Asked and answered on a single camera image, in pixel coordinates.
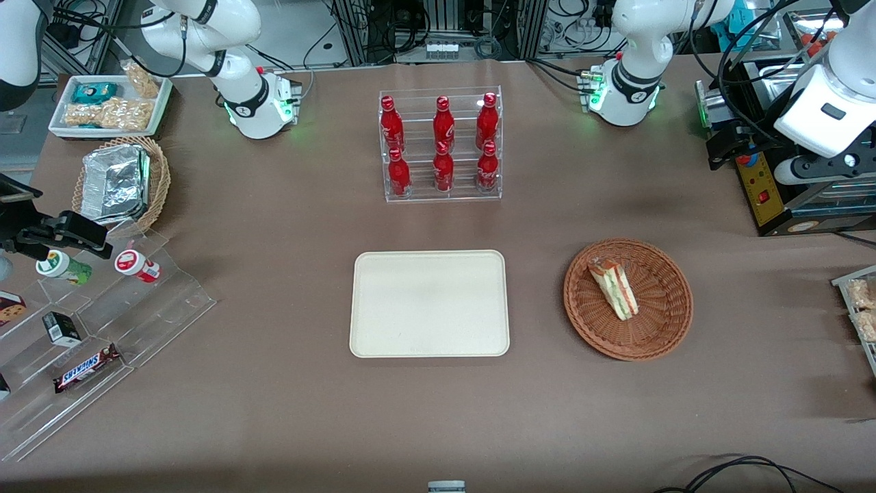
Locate small black box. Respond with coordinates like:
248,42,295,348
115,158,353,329
42,311,83,347

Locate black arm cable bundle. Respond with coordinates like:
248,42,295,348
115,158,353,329
687,0,832,148

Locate triangle sandwich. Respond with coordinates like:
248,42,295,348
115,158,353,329
587,257,640,322

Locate white rectangular snack tray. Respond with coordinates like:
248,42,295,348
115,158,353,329
48,74,174,140

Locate round brown wicker basket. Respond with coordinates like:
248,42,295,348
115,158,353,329
563,237,695,362

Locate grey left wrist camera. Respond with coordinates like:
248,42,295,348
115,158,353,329
695,79,748,132

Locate white tray with snack bags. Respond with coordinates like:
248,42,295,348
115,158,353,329
831,265,876,379

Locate clear bag of nuts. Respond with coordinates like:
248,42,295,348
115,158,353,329
121,60,162,99
63,97,153,131

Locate teal snack packet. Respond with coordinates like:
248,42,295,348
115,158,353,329
71,81,119,105

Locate clear acrylic stepped stand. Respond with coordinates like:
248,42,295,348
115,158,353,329
0,229,218,464

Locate snickers chocolate bar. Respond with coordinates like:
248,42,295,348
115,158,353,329
53,343,122,394

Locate red label white cup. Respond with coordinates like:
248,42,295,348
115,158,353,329
114,249,162,284

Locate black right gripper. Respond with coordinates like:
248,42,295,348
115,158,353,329
0,174,114,260

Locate oval brown wicker basket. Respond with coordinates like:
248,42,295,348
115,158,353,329
71,136,172,239

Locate clear acrylic bottle rack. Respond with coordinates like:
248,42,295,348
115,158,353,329
378,85,504,204

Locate beige plastic tray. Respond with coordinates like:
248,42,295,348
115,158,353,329
349,249,511,359

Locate red cola bottle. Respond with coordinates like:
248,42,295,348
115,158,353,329
476,92,500,150
433,140,455,194
387,147,413,199
476,140,500,194
380,95,406,153
432,96,456,153

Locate black floor cable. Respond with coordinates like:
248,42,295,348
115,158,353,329
652,455,847,493

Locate brown table cover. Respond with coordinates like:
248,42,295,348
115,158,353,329
0,58,876,493

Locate green label white cup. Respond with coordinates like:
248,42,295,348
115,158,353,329
36,249,93,286

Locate black box yellow control panel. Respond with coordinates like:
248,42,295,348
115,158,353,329
725,58,876,238

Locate brown cookie box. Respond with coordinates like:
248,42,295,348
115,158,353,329
0,290,28,329

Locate silver foil package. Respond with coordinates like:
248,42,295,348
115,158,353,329
80,144,151,226

